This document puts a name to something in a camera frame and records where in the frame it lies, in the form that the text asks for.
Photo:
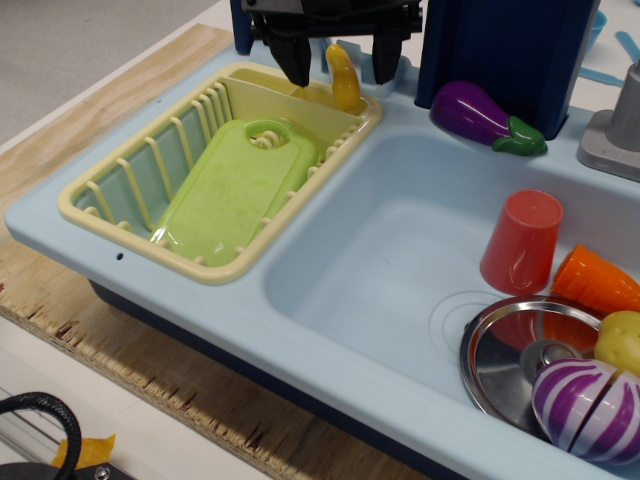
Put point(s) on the light blue toy sink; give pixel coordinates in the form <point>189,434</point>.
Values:
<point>355,313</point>

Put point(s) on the orange toy carrot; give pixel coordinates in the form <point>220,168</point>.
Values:
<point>588,279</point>

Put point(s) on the purple striped toy onion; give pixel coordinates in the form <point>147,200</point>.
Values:
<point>589,410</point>

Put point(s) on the dark metal bracket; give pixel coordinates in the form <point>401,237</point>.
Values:
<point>37,471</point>

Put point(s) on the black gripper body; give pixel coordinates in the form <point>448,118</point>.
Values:
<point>318,18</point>

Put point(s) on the red plastic cup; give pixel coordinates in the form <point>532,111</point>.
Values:
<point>519,255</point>

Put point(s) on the grey toy faucet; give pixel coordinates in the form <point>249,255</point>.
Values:
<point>610,142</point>

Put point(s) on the silver metal pot lid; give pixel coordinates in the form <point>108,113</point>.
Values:
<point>507,345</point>

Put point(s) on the green plastic cutting board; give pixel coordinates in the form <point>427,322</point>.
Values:
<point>242,177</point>

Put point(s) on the purple toy eggplant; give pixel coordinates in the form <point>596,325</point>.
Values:
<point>467,110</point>

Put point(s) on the dark blue sink back panel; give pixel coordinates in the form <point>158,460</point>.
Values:
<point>525,54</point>

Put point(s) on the light blue toy spatula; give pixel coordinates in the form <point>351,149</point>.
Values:
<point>630,46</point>

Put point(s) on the cream dish drying rack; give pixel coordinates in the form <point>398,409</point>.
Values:
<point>123,197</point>

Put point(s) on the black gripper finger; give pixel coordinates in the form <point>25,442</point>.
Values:
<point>388,38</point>
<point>292,55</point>

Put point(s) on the yellow handled toy knife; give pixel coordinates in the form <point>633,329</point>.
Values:
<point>345,83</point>

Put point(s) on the wooden base board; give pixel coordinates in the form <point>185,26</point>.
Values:
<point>174,413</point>

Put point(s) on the yellow toy potato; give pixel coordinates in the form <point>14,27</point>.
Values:
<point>618,341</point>

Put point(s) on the yellow tape piece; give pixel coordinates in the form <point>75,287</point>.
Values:
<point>93,451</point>

